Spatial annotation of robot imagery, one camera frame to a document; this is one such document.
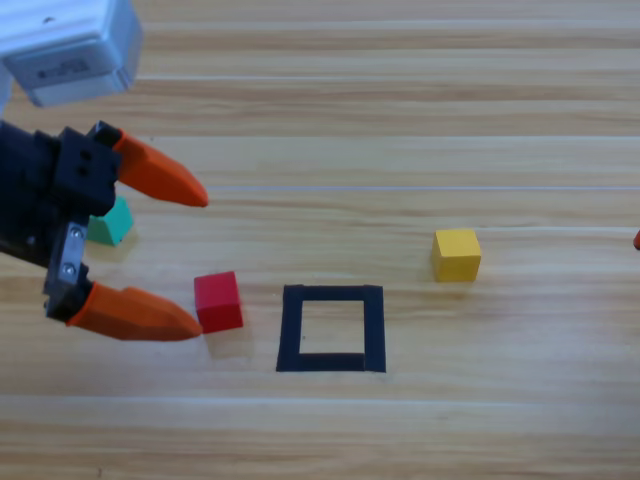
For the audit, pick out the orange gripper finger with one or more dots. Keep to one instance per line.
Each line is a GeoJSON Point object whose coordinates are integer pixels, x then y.
{"type": "Point", "coordinates": [135, 315]}
{"type": "Point", "coordinates": [637, 240]}

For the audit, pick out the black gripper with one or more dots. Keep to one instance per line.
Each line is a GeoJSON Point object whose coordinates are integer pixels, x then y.
{"type": "Point", "coordinates": [30, 190]}

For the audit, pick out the green cube block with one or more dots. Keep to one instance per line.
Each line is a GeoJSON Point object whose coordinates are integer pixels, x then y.
{"type": "Point", "coordinates": [117, 222]}

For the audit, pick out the red cube block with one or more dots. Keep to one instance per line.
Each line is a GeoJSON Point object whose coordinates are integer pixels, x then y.
{"type": "Point", "coordinates": [218, 305]}

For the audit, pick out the yellow cube block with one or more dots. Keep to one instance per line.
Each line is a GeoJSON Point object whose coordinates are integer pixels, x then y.
{"type": "Point", "coordinates": [456, 257]}

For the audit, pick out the black tape square outline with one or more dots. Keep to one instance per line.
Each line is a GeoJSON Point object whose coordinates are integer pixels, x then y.
{"type": "Point", "coordinates": [290, 330]}

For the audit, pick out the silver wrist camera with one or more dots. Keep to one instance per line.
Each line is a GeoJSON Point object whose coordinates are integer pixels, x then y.
{"type": "Point", "coordinates": [65, 45]}

